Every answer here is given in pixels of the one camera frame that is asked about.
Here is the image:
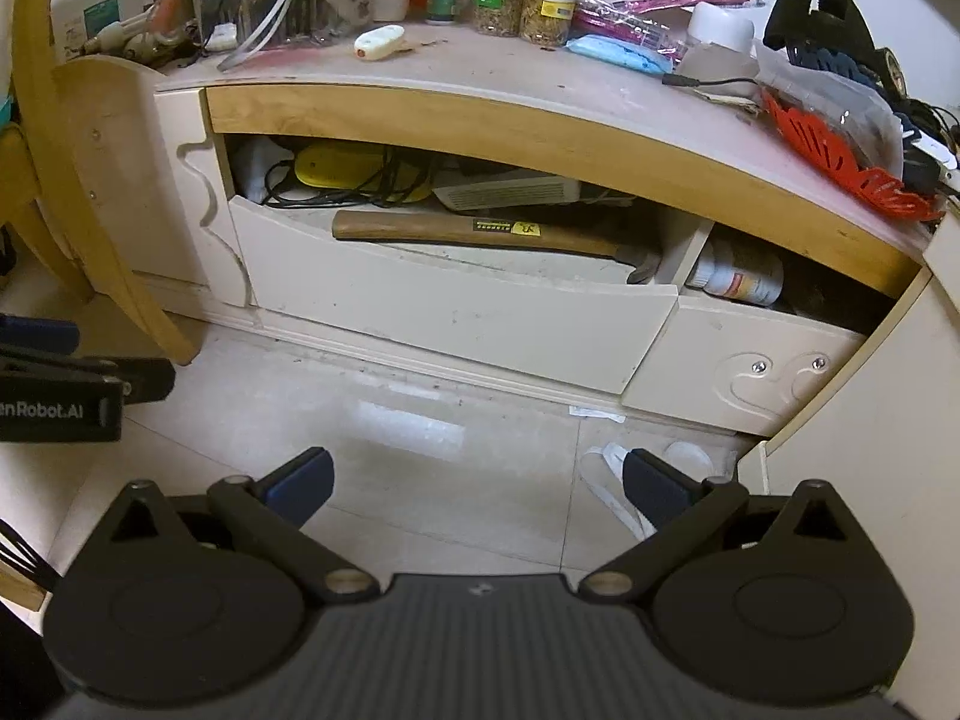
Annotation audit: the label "black clamp tool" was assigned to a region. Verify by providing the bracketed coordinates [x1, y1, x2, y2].
[763, 0, 913, 100]

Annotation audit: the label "white oval device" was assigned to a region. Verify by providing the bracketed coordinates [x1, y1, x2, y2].
[353, 25, 404, 62]

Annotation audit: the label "white cap plastic bottle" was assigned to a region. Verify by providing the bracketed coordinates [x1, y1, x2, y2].
[678, 1, 759, 92]

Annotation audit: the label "black power adapters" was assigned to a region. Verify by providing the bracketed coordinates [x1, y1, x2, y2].
[891, 96, 960, 197]

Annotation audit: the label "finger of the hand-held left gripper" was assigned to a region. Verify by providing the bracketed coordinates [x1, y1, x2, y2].
[0, 315, 81, 350]
[0, 347, 176, 402]

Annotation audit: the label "small cream drawer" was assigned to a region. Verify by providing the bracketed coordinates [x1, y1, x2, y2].
[621, 291, 891, 440]

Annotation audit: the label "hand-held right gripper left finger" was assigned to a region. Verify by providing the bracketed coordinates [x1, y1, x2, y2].
[109, 448, 380, 605]

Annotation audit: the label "white crumpled bag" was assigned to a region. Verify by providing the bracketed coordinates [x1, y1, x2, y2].
[230, 137, 301, 204]

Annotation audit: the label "wooden chair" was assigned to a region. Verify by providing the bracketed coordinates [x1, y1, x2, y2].
[0, 0, 201, 366]

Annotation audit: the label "white router box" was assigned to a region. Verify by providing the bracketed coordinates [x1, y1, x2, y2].
[433, 173, 585, 212]

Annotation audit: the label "clear plastic organizer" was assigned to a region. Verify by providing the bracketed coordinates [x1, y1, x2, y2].
[193, 0, 325, 55]

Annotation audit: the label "cream wooden cabinet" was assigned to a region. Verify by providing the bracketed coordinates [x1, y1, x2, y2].
[52, 0, 960, 467]

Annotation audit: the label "clear plastic bag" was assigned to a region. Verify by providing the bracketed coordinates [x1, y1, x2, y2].
[753, 43, 905, 175]

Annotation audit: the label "black plug cable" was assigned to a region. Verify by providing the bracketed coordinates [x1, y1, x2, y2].
[661, 73, 763, 90]

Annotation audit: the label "yellow shoe dryer with cord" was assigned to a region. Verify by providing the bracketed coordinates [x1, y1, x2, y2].
[262, 144, 437, 210]

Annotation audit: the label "wide cream drawer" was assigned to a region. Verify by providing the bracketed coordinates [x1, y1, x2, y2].
[227, 193, 681, 395]

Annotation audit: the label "white plastic jug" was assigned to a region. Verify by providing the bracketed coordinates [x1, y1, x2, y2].
[50, 0, 148, 62]

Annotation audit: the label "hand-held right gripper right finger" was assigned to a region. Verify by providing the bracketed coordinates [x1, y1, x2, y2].
[579, 448, 852, 607]

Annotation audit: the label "wooden handle hammer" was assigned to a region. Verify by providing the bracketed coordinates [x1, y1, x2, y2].
[332, 209, 662, 287]

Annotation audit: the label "white labelled bottle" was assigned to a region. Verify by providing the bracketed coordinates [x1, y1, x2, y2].
[685, 238, 785, 307]

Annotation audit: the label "pink striped packet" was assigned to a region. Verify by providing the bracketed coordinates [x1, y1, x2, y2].
[573, 0, 758, 61]

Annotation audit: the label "white cables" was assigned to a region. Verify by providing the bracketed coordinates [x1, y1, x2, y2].
[217, 0, 325, 73]

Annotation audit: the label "cream side cabinet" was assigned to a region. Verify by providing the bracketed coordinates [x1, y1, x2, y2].
[735, 210, 960, 700]

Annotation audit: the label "blue face mask pack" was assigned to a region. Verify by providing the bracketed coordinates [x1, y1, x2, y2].
[563, 33, 673, 75]

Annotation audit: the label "red plastic slotted scoop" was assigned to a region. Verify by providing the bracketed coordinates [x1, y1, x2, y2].
[760, 88, 944, 223]

